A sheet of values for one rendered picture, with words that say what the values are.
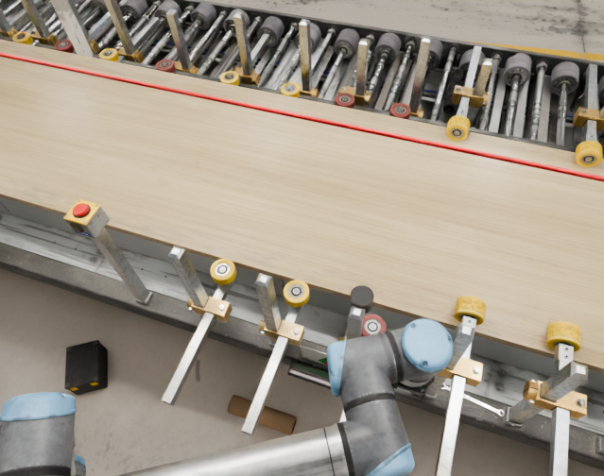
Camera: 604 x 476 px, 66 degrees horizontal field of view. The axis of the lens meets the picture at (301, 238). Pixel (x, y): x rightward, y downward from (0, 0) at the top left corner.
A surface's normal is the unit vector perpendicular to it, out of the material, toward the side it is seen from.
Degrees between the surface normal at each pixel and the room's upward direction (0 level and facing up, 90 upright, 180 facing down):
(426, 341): 8
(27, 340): 0
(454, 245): 0
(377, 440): 2
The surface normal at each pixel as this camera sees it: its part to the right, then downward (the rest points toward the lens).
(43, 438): 0.57, -0.55
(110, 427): -0.05, -0.55
